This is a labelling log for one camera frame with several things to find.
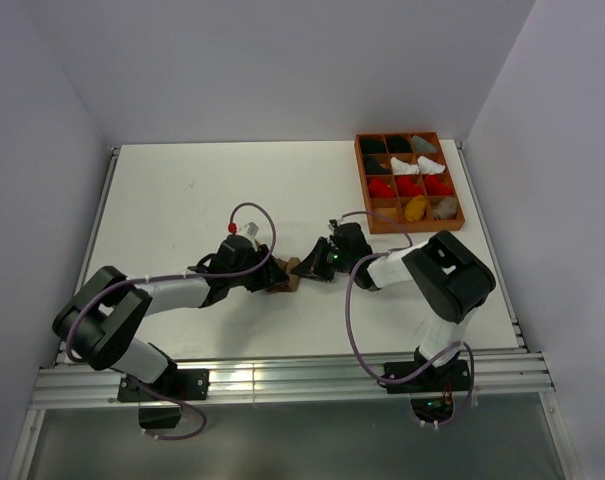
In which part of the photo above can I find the black rolled sock middle-left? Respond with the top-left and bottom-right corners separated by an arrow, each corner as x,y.
363,155 -> 392,176

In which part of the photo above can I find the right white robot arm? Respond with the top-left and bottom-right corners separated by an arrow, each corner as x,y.
291,220 -> 496,390

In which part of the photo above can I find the tan sock with red cuff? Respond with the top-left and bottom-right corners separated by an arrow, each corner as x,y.
433,197 -> 459,220

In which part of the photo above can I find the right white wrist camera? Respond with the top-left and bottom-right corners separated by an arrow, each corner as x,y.
328,218 -> 344,232

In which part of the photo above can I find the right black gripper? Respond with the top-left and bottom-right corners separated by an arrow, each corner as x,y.
293,236 -> 355,281

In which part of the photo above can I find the black rolled sock back-middle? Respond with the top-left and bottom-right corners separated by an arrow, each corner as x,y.
385,135 -> 413,153

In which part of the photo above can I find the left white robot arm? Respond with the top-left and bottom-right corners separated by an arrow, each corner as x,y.
52,235 -> 289,399

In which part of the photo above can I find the grey rolled sock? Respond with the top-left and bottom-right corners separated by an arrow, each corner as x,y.
411,135 -> 438,153

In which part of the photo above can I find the white rolled sock right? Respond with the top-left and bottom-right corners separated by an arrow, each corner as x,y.
417,156 -> 446,175

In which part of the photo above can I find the brown sock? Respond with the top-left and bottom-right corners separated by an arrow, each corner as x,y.
267,257 -> 301,293

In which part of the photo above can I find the white rolled sock middle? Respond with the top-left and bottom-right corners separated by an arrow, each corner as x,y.
390,157 -> 421,176

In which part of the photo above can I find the red rolled sock middle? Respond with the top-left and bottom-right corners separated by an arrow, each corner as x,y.
395,176 -> 424,197

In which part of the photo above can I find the white rolled sock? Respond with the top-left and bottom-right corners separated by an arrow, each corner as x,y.
417,156 -> 446,175
390,157 -> 421,176

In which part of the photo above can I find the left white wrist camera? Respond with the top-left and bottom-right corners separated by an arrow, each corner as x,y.
227,222 -> 259,244

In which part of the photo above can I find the red rolled sock right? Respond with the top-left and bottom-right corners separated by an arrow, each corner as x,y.
423,175 -> 454,196

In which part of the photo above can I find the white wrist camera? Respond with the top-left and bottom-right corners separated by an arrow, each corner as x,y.
328,218 -> 344,232
227,222 -> 259,244

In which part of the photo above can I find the mustard yellow striped sock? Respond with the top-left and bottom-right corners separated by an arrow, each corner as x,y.
404,195 -> 428,222

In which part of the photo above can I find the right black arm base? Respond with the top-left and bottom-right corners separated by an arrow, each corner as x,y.
379,360 -> 473,421

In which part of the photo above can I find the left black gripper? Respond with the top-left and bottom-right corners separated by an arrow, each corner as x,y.
228,244 -> 288,292

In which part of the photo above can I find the red rolled sock left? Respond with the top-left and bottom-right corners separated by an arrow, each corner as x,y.
368,178 -> 396,199

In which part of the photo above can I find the red rolled sock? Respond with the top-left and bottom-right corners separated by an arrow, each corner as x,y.
395,176 -> 424,197
423,175 -> 454,196
368,178 -> 396,199

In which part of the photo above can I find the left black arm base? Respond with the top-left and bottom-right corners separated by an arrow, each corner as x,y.
117,367 -> 209,441

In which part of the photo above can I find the orange compartment organizer box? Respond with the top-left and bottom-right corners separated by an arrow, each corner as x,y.
354,131 -> 466,234

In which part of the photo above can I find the black rolled sock back-left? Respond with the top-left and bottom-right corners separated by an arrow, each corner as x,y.
359,137 -> 387,155

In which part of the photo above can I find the aluminium frame rail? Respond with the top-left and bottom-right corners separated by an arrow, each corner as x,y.
29,351 -> 555,410

